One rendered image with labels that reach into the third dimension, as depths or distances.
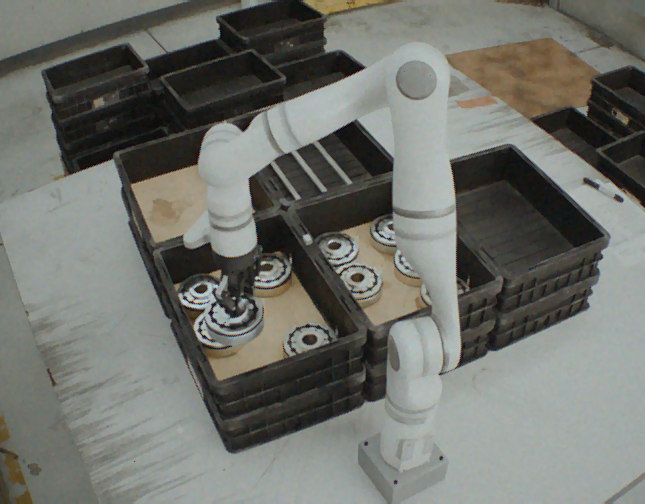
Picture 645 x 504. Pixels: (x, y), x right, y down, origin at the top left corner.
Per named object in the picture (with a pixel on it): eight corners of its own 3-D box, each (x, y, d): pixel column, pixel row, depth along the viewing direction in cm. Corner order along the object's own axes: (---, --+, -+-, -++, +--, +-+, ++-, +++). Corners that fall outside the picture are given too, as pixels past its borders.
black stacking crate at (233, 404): (368, 375, 147) (369, 335, 140) (222, 428, 138) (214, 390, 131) (286, 250, 174) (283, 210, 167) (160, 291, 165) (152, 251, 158)
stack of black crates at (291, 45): (298, 78, 367) (294, -5, 337) (330, 105, 347) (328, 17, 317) (222, 101, 352) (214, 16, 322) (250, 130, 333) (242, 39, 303)
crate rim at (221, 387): (370, 342, 141) (370, 333, 139) (215, 397, 132) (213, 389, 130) (284, 216, 168) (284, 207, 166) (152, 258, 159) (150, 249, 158)
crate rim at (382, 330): (505, 290, 150) (506, 281, 148) (370, 342, 141) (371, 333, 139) (406, 179, 177) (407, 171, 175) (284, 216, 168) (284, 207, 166)
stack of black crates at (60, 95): (141, 128, 338) (127, 41, 308) (163, 160, 319) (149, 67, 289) (60, 157, 324) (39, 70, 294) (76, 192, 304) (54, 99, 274)
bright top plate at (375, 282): (390, 289, 158) (390, 287, 158) (345, 304, 155) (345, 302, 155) (368, 258, 165) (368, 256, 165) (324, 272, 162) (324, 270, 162)
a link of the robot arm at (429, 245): (467, 213, 109) (404, 222, 107) (467, 378, 119) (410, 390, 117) (443, 195, 117) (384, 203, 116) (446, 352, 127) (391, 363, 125)
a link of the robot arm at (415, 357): (403, 355, 113) (393, 423, 124) (462, 343, 115) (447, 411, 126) (384, 311, 120) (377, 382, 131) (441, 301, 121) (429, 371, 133)
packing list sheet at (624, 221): (681, 240, 191) (682, 239, 190) (630, 271, 182) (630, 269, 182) (602, 176, 212) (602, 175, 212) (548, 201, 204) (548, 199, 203)
